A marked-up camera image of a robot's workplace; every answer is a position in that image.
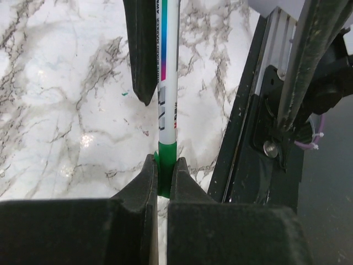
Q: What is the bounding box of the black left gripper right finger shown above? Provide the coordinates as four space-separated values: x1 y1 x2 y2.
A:
167 157 314 264

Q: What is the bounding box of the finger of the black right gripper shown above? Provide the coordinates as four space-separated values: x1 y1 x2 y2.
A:
277 0 352 132
123 0 157 106

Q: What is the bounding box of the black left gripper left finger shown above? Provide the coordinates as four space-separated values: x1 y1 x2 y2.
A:
1 155 159 264

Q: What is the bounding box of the white whiteboard marker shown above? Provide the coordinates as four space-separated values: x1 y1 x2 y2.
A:
156 0 180 145

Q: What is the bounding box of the green marker cap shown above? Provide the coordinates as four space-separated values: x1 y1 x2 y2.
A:
154 142 177 199

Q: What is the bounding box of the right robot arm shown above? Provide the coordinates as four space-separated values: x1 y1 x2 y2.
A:
124 1 352 131

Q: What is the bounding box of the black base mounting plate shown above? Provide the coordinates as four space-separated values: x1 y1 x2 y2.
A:
206 10 353 210

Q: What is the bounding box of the aluminium rail frame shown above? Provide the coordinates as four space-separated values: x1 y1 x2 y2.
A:
253 7 297 96

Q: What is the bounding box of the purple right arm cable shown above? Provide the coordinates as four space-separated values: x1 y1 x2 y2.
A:
293 113 328 151

